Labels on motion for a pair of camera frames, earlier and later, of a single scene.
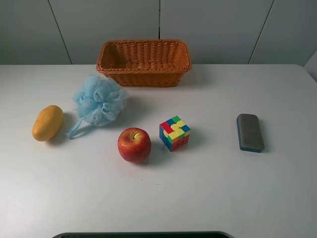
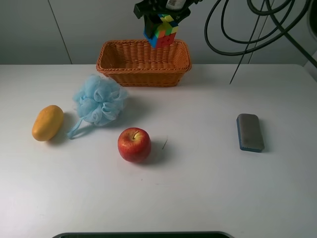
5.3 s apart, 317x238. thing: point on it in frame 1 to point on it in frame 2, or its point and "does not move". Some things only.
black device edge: (142, 235) does not move
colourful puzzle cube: (174, 133) to (166, 32)
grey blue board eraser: (250, 138) does not move
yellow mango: (47, 123) does not move
